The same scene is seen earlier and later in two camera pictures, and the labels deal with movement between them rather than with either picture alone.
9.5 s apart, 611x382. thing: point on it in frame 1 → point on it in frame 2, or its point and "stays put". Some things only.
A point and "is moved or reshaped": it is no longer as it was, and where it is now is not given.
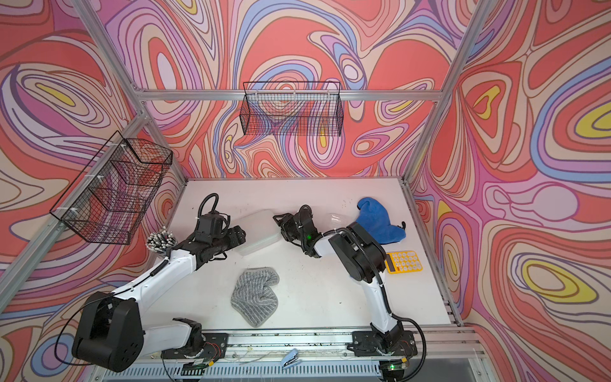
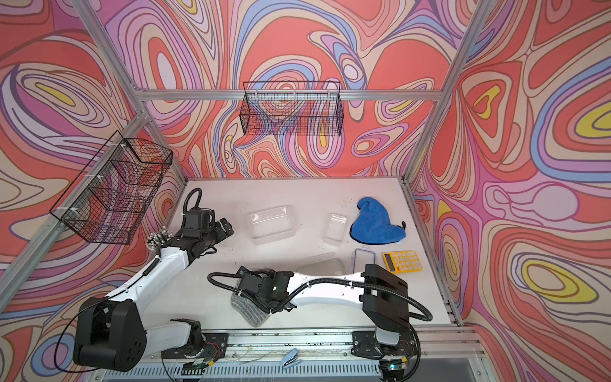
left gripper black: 236,238 → 222,235
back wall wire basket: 292,108 stays put
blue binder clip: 291,356 stays put
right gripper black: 285,223 → 271,275
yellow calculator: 400,262 stays put
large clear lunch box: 261,228 is moved or reshaped
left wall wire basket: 110,198 stays put
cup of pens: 159,240 stays put
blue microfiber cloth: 373,216 stays put
